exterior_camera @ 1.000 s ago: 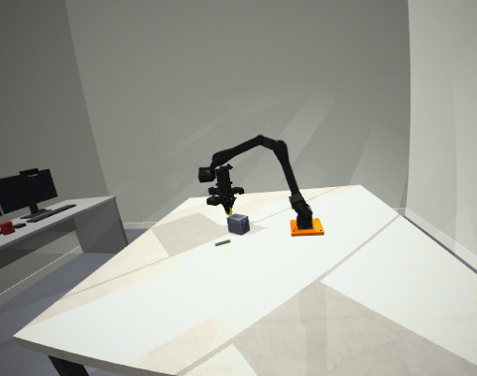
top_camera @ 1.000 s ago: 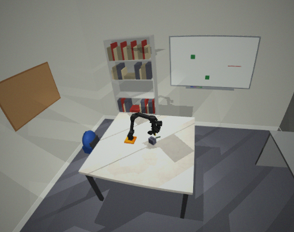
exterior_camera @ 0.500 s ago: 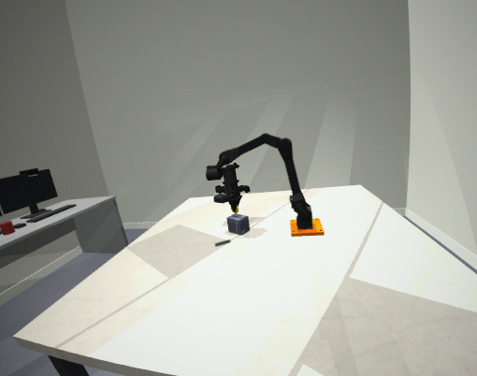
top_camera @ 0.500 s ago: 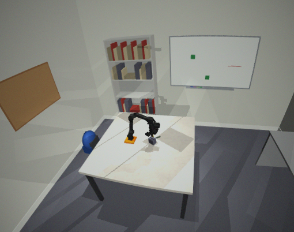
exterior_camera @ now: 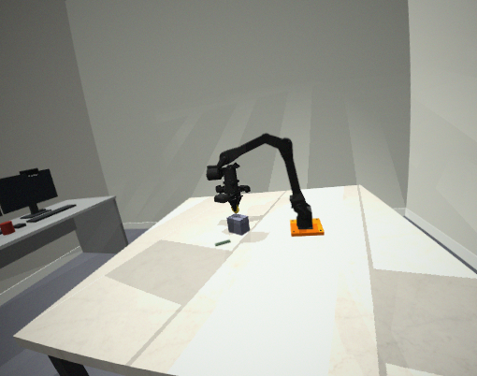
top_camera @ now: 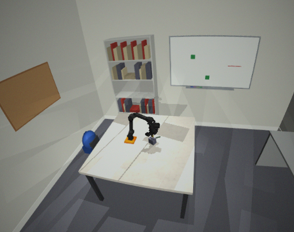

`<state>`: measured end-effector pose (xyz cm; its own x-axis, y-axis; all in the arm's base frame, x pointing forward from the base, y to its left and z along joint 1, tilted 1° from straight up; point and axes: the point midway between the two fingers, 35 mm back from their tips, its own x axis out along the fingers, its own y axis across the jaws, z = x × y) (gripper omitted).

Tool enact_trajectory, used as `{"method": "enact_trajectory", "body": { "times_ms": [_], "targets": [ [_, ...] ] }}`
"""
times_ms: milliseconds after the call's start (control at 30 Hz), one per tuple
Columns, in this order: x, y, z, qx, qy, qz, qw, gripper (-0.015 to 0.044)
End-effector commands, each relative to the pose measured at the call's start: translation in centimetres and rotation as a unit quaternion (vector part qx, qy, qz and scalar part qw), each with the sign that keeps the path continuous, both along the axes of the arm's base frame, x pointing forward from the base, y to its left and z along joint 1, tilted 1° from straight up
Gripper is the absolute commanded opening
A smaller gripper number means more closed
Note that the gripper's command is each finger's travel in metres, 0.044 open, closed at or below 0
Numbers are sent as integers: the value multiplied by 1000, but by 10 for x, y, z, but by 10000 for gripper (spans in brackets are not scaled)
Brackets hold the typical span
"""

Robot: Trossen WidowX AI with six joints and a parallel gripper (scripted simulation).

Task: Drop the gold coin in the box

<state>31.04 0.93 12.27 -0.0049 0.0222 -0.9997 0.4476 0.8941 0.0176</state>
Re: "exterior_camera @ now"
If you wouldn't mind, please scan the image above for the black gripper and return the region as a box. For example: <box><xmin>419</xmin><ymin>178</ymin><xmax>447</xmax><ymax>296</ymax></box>
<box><xmin>214</xmin><ymin>179</ymin><xmax>251</xmax><ymax>211</ymax></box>

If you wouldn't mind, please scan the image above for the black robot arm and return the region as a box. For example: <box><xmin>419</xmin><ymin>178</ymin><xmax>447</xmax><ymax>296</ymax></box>
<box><xmin>206</xmin><ymin>134</ymin><xmax>313</xmax><ymax>229</ymax></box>

